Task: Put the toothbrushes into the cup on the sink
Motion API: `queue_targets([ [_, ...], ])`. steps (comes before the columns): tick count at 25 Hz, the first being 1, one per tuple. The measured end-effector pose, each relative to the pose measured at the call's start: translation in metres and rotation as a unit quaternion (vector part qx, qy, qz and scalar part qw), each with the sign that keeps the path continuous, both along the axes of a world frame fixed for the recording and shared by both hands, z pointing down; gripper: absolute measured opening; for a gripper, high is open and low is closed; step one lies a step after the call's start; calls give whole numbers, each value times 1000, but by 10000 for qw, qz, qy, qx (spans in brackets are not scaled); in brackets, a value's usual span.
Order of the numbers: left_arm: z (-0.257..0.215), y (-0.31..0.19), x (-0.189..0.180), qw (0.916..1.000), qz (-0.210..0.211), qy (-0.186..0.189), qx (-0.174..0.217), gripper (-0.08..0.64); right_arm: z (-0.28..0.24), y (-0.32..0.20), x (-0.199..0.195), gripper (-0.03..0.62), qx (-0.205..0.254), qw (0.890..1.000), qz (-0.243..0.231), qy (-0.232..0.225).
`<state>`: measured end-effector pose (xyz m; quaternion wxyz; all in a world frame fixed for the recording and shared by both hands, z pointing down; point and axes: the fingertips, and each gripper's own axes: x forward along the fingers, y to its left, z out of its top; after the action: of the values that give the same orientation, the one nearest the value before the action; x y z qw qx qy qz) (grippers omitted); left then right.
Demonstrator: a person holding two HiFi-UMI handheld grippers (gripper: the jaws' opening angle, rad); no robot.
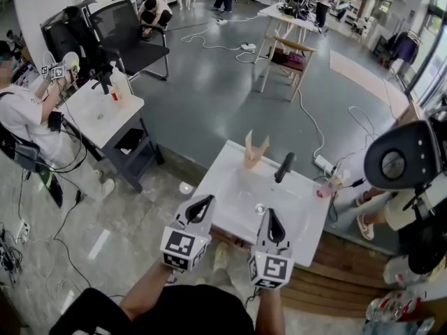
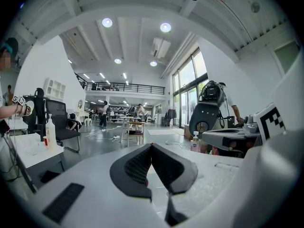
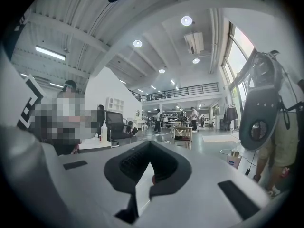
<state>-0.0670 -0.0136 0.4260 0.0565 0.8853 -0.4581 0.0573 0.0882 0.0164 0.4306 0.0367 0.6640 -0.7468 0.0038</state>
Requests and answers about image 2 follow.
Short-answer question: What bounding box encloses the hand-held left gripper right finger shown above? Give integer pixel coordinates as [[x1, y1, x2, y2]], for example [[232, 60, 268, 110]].
[[151, 142, 199, 195]]

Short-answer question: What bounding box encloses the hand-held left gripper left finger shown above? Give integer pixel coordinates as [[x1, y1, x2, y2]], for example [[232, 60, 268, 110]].
[[109, 143, 153, 203]]

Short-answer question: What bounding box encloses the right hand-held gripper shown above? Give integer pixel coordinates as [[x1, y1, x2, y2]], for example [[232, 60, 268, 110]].
[[201, 102, 287, 158]]

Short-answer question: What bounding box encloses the pink pump lotion bottle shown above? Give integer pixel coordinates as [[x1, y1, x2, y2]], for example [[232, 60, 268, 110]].
[[190, 131, 202, 153]]

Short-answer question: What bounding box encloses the light wooden chair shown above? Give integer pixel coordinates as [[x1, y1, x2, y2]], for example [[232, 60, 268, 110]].
[[120, 121, 146, 148]]

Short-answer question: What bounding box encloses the clothes rack with garments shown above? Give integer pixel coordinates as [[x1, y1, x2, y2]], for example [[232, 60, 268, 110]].
[[164, 106, 178, 127]]

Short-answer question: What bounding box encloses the white dressing table with mirror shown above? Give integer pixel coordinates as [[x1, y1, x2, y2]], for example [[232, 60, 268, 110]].
[[76, 100, 92, 125]]

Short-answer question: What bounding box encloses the mezzanine with black railing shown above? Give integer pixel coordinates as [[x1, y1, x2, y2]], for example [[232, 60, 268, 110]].
[[75, 73, 167, 99]]

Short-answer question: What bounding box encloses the clear pump soap bottle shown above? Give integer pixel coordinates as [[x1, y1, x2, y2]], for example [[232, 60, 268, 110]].
[[45, 114, 57, 150]]

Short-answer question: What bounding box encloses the black mesh office chair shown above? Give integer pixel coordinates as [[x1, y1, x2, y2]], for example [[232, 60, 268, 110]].
[[46, 100, 81, 153]]

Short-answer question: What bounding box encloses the black basin faucet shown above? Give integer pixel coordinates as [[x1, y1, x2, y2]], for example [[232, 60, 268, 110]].
[[39, 123, 47, 142]]

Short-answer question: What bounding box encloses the white basin on grey stand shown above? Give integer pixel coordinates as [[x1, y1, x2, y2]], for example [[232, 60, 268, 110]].
[[9, 132, 66, 194]]

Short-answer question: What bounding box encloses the black high-back office chair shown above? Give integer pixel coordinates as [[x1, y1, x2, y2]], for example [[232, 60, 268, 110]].
[[23, 87, 48, 134]]

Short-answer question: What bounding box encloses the white ceiling air conditioner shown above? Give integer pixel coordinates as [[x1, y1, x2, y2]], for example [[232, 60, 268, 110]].
[[151, 38, 171, 58]]

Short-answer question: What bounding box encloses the large glass window wall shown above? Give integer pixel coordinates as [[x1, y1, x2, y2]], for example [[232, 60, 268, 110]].
[[172, 47, 209, 128]]

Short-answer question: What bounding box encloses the white wall shelf unit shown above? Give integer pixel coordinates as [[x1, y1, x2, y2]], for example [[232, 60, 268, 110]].
[[44, 77, 67, 102]]

